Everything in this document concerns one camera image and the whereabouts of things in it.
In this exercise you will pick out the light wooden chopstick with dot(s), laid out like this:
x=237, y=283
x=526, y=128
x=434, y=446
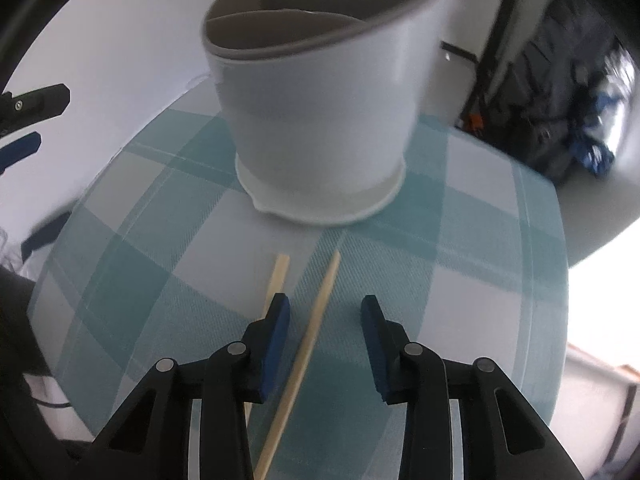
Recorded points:
x=320, y=305
x=277, y=280

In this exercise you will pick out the black door frame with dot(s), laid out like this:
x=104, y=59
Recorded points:
x=505, y=10

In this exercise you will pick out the black backpack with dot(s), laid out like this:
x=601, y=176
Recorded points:
x=545, y=90

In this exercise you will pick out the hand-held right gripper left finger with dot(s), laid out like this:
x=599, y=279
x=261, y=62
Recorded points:
x=274, y=345

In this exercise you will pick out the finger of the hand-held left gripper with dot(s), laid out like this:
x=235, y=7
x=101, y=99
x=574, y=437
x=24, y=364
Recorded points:
x=20, y=150
x=35, y=102

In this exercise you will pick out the silver blue folded umbrella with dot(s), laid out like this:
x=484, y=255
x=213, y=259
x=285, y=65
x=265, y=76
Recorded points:
x=600, y=135

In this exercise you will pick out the white utensil holder grey inside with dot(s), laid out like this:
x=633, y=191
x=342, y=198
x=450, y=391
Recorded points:
x=320, y=135

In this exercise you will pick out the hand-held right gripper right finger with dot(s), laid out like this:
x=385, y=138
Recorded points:
x=382, y=355

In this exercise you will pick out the teal checked placemat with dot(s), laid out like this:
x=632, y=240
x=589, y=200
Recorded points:
x=450, y=210

